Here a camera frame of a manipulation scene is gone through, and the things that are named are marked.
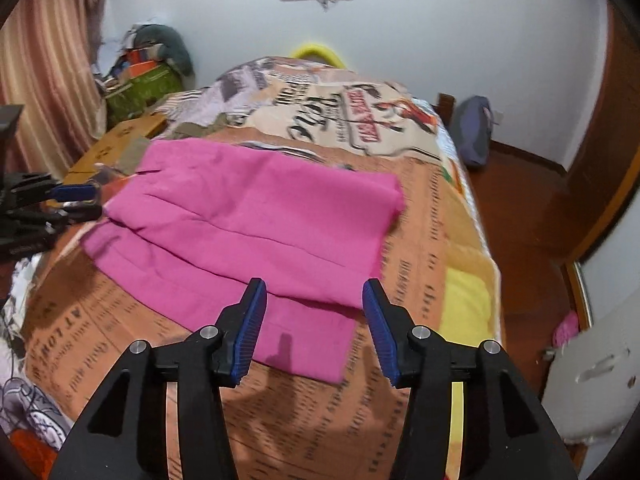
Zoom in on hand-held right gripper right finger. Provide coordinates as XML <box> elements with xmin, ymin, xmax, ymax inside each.
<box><xmin>362</xmin><ymin>278</ymin><xmax>581</xmax><ymax>480</ymax></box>

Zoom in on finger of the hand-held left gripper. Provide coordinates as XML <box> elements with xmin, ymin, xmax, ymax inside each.
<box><xmin>47</xmin><ymin>184</ymin><xmax>101</xmax><ymax>202</ymax></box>
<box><xmin>30</xmin><ymin>201</ymin><xmax>104</xmax><ymax>223</ymax></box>

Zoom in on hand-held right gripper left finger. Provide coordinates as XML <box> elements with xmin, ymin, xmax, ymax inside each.
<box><xmin>48</xmin><ymin>277</ymin><xmax>268</xmax><ymax>480</ymax></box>

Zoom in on pink pants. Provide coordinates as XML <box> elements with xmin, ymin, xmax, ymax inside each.
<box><xmin>80</xmin><ymin>139</ymin><xmax>406</xmax><ymax>386</ymax></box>

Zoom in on newspaper print blanket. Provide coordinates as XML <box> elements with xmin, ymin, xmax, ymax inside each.
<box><xmin>0</xmin><ymin>55</ymin><xmax>503</xmax><ymax>480</ymax></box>

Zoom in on green fabric bag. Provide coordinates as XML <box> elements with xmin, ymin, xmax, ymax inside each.
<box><xmin>102</xmin><ymin>62</ymin><xmax>183</xmax><ymax>128</ymax></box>

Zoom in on striped brown curtain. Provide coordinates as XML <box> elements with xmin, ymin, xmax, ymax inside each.
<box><xmin>0</xmin><ymin>0</ymin><xmax>113</xmax><ymax>181</ymax></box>

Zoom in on pile of clothes and boxes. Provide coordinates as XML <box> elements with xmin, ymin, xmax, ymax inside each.
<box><xmin>102</xmin><ymin>22</ymin><xmax>171</xmax><ymax>91</ymax></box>

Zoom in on white plastic chair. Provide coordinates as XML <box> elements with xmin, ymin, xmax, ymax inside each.
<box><xmin>542</xmin><ymin>305</ymin><xmax>640</xmax><ymax>446</ymax></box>

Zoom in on blue grey backpack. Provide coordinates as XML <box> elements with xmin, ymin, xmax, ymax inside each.
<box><xmin>451</xmin><ymin>96</ymin><xmax>493</xmax><ymax>168</ymax></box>

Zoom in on wardrobe with white sliding door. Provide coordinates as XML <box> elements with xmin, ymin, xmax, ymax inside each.
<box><xmin>560</xmin><ymin>200</ymin><xmax>640</xmax><ymax>333</ymax></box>

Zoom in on yellow curved bed headboard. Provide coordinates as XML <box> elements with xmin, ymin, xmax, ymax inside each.
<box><xmin>290</xmin><ymin>41</ymin><xmax>346</xmax><ymax>68</ymax></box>

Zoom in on brown wooden door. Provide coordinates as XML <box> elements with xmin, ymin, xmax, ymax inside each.
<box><xmin>565</xmin><ymin>0</ymin><xmax>640</xmax><ymax>261</ymax></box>

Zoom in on wooden bed frame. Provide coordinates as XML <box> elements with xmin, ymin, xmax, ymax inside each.
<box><xmin>436</xmin><ymin>92</ymin><xmax>456</xmax><ymax>123</ymax></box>

